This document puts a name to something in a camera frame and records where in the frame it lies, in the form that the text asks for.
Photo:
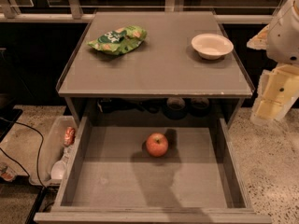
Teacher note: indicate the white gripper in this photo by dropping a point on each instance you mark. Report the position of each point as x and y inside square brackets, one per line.
[284, 36]

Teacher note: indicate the red apple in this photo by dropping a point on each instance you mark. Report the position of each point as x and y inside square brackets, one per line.
[157, 144]

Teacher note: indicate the grey cabinet with counter top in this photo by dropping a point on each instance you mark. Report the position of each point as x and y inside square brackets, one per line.
[165, 65]

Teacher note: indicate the open grey top drawer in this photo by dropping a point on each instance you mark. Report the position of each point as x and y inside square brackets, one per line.
[112, 179]

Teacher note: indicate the white bowl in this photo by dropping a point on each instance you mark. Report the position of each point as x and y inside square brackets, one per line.
[211, 46]

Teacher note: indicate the dark round container right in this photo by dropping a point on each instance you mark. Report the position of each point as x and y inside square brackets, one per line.
[199, 107]

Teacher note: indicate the dark round container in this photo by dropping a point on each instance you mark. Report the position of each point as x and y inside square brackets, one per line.
[199, 107]
[175, 108]

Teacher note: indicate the dark round container left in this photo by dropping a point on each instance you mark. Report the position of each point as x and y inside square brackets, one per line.
[175, 108]

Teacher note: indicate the metal window railing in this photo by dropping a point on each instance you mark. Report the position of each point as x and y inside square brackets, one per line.
[75, 11]

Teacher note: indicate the green snack bag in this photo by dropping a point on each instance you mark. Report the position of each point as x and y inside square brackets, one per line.
[120, 41]

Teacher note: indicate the red snack packet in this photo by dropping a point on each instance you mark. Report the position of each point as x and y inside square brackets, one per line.
[69, 136]

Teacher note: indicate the clear plastic storage bin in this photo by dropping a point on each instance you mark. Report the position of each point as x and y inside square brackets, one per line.
[52, 151]

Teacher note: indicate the white cup in bin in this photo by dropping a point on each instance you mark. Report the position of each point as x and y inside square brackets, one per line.
[58, 169]

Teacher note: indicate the small packet on floor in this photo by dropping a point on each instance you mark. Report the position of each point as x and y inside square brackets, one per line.
[6, 172]

